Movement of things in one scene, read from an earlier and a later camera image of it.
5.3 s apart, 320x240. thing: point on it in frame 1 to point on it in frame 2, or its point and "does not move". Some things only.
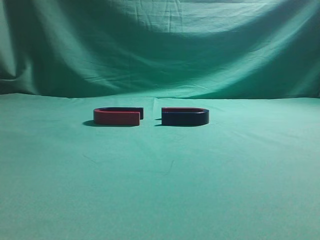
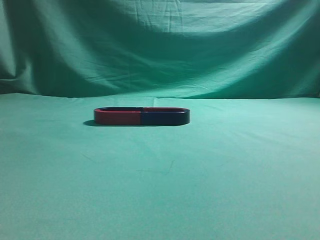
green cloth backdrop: (252, 172) does not move
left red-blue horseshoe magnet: (118, 116) does not move
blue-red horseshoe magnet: (182, 116) to (161, 116)
